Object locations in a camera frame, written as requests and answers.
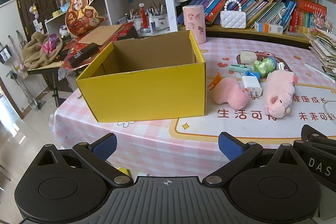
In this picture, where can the black side table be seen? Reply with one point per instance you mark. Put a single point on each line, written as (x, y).
(46, 71)

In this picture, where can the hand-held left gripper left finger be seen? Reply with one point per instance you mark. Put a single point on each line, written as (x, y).
(105, 148)

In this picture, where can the pink cylindrical cup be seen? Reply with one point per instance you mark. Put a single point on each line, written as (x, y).
(194, 24)

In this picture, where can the brown plush blanket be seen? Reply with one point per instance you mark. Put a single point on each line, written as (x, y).
(34, 53)

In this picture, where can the row of colourful books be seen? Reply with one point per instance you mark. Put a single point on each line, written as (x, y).
(273, 11)

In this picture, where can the white pen holder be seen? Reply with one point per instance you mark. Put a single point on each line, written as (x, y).
(134, 21)
(160, 20)

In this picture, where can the black rectangular box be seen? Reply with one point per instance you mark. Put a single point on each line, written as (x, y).
(81, 54)

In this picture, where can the small white tube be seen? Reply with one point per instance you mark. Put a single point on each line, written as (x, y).
(281, 66)

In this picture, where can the blue and orange box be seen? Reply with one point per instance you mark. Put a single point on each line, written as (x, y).
(269, 27)

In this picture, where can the white shelf unit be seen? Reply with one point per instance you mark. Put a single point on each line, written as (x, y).
(118, 3)

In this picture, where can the pink plush toy orange crest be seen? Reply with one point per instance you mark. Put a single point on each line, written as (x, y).
(231, 94)

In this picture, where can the pink purple wrapped bundle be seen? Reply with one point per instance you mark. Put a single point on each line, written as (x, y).
(50, 43)

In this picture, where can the small blue toy piece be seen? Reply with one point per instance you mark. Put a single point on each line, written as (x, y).
(254, 75)

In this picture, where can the small white glue bottle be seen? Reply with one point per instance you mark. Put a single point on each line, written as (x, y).
(153, 26)

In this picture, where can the brown cardboard sheet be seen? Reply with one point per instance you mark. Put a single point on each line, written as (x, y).
(102, 35)

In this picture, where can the white charger plug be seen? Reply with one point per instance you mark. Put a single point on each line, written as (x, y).
(250, 85)

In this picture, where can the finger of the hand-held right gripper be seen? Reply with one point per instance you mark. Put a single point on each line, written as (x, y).
(319, 134)

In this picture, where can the mint green utility knife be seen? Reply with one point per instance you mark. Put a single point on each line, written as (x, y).
(237, 67)

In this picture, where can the pink checkered cartoon tablecloth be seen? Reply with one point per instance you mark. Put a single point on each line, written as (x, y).
(157, 142)

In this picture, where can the pink plush pig toy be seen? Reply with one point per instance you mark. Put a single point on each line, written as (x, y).
(278, 90)

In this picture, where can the grey floor stand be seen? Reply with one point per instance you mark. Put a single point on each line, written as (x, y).
(34, 104)

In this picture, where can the pink tiara ornament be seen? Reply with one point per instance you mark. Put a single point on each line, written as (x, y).
(321, 20)

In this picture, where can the green frog toy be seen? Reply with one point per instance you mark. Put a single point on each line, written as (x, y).
(262, 66)

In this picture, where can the red festive figure decoration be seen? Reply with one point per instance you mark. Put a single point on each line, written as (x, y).
(78, 16)

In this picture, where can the stack of paper booklets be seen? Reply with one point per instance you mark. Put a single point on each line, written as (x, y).
(325, 50)

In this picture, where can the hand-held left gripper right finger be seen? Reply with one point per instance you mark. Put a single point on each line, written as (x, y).
(231, 148)

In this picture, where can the white plastic ruler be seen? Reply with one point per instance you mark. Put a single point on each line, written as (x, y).
(316, 69)

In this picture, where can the wooden bookshelf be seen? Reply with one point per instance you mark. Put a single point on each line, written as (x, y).
(236, 33)

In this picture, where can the yellow cardboard box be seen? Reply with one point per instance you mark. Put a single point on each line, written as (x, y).
(147, 92)

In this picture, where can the red foil wrapping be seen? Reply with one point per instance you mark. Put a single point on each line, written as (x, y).
(126, 31)

